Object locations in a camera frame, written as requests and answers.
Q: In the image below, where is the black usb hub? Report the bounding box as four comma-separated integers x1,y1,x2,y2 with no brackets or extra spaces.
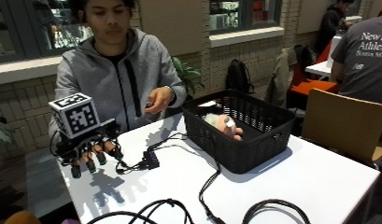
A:
141,150,161,171

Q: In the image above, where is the the person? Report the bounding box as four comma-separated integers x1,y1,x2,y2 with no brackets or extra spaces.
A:
46,0,187,147

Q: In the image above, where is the white marker cube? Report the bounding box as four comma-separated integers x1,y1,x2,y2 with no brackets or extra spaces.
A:
48,92,102,140

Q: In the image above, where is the pale soft toy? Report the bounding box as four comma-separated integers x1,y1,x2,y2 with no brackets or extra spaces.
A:
201,113,245,142

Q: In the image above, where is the brown chair back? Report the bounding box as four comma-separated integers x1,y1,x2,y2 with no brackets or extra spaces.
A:
3,210,42,224

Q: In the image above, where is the black backpack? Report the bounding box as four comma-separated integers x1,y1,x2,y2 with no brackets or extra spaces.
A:
223,59,255,95

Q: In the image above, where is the black plastic basket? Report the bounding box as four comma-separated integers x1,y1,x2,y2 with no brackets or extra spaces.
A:
181,89,296,175

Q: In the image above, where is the beige jacket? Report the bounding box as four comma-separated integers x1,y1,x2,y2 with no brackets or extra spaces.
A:
263,46,299,108

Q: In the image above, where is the dark framed window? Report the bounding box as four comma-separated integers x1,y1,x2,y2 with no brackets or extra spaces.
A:
0,0,94,65
207,0,283,35

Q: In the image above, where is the orange chair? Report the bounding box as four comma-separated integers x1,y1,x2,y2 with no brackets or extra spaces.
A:
288,40,342,98

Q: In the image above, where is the white table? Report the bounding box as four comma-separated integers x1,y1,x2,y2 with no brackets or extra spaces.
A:
303,33,344,79

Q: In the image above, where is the wooden chair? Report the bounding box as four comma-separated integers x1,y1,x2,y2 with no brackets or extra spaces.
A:
299,88,382,163

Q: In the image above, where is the thin black cable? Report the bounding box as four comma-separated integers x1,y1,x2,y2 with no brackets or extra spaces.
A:
145,132,219,166

